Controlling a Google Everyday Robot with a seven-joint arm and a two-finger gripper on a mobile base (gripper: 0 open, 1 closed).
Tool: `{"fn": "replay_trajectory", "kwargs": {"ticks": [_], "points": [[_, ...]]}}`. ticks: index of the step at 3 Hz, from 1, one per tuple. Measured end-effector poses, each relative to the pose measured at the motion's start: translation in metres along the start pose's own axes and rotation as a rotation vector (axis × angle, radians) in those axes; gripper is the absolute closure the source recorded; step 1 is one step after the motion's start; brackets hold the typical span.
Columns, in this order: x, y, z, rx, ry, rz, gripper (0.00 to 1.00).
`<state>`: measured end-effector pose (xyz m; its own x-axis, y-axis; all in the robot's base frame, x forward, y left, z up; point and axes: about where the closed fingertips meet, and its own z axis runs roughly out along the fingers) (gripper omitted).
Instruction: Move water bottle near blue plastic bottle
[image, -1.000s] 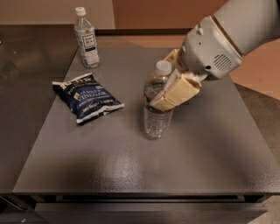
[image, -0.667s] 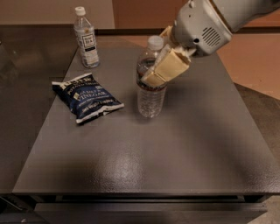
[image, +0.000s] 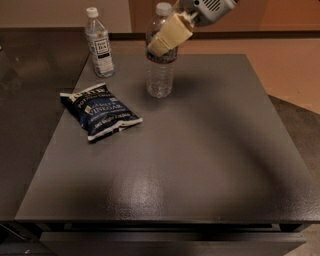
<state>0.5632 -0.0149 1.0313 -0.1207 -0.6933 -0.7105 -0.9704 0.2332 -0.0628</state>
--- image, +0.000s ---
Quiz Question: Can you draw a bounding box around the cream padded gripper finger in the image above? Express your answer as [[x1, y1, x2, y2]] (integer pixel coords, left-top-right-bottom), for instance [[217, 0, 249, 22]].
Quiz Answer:
[[147, 12, 194, 57]]

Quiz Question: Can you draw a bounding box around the clear water bottle red label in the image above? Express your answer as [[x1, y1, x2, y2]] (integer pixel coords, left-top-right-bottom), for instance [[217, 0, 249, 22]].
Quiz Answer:
[[146, 2, 178, 98]]

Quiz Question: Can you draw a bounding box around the blue label plastic bottle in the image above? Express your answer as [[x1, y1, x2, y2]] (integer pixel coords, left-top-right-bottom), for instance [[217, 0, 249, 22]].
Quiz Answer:
[[85, 7, 114, 77]]

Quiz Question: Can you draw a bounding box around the blue salt vinegar chip bag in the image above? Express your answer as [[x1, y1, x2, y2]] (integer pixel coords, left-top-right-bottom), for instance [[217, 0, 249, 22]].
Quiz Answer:
[[60, 83, 143, 142]]

